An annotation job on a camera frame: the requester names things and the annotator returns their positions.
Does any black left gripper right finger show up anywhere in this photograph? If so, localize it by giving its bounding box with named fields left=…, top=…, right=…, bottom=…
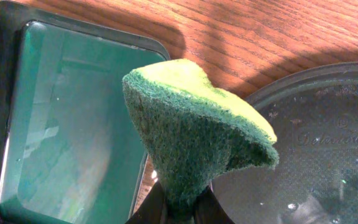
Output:
left=193, top=187, right=234, bottom=224

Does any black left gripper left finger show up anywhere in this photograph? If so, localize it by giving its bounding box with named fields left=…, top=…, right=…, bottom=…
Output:
left=126, top=182, right=168, bottom=224

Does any green yellow scrub sponge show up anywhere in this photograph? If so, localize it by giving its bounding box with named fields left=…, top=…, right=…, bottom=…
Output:
left=122, top=59, right=279, bottom=220

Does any black rectangular water tray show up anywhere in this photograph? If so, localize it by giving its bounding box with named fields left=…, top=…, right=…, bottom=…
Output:
left=0, top=1, right=169, bottom=223

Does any round black serving tray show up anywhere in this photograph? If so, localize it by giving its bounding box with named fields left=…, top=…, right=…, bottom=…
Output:
left=212, top=62, right=358, bottom=223

